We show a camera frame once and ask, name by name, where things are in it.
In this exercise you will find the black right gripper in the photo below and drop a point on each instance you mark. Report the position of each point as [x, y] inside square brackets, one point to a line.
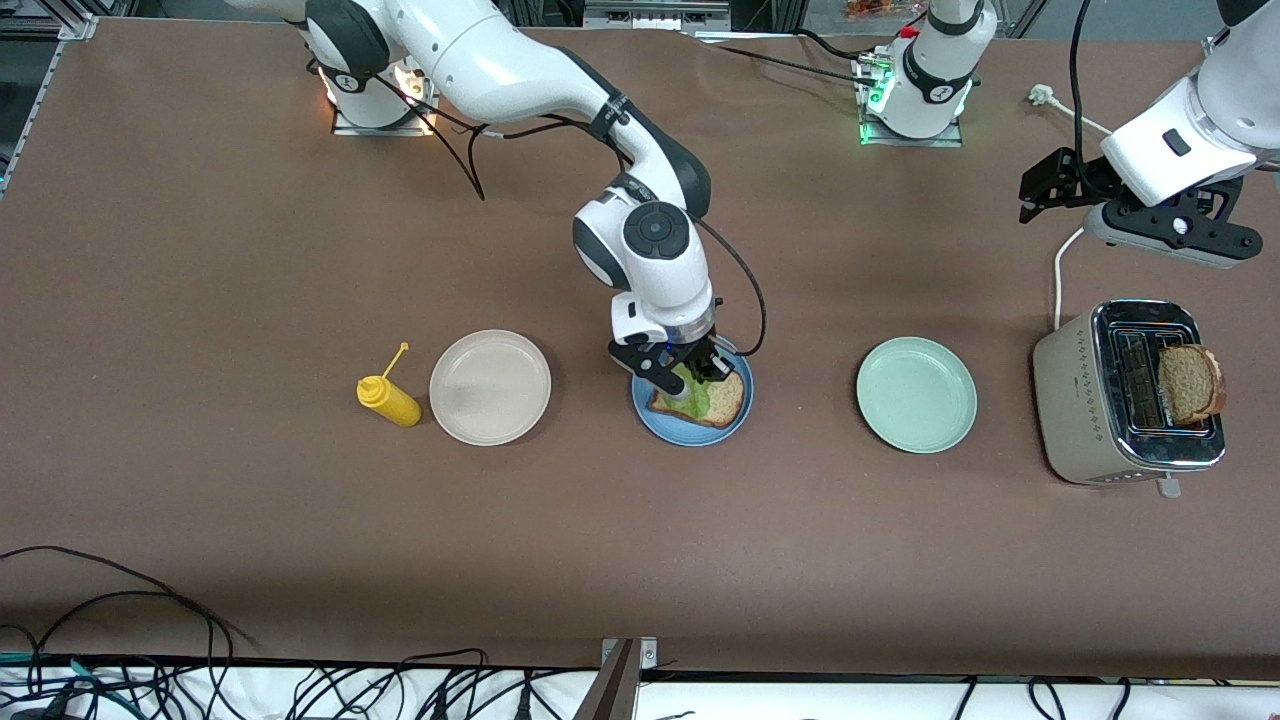
[704, 357]

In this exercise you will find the orange snack packet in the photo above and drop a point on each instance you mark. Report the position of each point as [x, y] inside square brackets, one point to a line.
[880, 8]

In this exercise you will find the green lettuce leaf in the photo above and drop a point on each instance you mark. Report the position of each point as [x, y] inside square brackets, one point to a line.
[700, 405]

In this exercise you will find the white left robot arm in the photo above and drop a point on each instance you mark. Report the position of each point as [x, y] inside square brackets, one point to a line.
[1180, 130]

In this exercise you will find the blue round plate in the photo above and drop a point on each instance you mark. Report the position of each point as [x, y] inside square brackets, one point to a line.
[690, 437]

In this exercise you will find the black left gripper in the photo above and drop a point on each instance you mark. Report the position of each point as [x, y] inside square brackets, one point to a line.
[1084, 177]

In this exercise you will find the aluminium frame bar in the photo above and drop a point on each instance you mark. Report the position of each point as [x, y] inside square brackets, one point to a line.
[655, 15]

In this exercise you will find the aluminium frame corner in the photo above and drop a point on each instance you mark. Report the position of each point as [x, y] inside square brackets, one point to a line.
[78, 28]

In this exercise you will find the mint green round plate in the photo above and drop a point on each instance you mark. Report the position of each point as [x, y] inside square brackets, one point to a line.
[916, 395]

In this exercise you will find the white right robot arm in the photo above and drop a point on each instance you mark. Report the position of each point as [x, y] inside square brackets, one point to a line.
[500, 70]

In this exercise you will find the beige round plate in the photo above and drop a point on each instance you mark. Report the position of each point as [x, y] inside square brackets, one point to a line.
[490, 388]

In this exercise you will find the beige and chrome toaster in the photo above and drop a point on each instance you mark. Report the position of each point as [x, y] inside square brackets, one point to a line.
[1070, 400]

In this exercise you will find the yellow mustard squeeze bottle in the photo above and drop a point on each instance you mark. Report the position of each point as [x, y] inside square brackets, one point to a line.
[392, 402]

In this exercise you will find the metal table edge bracket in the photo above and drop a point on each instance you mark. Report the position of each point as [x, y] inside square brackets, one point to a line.
[615, 690]

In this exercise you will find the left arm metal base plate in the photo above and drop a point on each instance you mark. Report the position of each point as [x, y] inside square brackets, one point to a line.
[910, 142]

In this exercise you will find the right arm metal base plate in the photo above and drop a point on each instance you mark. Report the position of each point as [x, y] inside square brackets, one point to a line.
[385, 131]

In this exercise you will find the brown toast bread slice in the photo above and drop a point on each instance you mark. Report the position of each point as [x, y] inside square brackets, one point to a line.
[1190, 385]
[728, 402]

